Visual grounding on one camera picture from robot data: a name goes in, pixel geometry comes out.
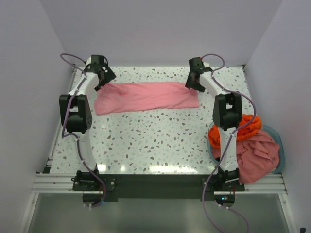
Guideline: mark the orange t shirt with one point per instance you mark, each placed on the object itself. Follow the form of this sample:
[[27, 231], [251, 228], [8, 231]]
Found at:
[[244, 133]]

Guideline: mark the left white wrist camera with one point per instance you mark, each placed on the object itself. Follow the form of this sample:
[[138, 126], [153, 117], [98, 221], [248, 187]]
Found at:
[[88, 61]]

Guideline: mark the teal plastic basket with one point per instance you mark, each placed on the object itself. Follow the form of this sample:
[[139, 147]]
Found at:
[[278, 148]]

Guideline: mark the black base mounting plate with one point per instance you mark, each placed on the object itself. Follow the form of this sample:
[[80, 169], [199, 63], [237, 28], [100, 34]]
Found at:
[[112, 187]]

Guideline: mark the salmon pink t shirt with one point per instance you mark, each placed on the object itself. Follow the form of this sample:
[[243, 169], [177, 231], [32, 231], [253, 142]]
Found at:
[[257, 157]]

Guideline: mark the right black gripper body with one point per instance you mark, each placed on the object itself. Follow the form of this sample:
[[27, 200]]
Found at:
[[194, 84]]

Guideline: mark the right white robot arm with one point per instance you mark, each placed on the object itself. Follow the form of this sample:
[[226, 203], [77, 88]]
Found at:
[[227, 115]]

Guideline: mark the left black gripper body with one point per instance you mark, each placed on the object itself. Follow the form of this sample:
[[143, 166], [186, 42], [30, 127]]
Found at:
[[108, 75]]

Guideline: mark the light pink t shirt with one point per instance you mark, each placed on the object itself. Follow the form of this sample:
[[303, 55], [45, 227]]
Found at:
[[129, 97]]

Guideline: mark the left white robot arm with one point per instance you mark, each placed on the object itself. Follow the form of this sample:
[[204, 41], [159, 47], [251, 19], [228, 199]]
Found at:
[[76, 115]]

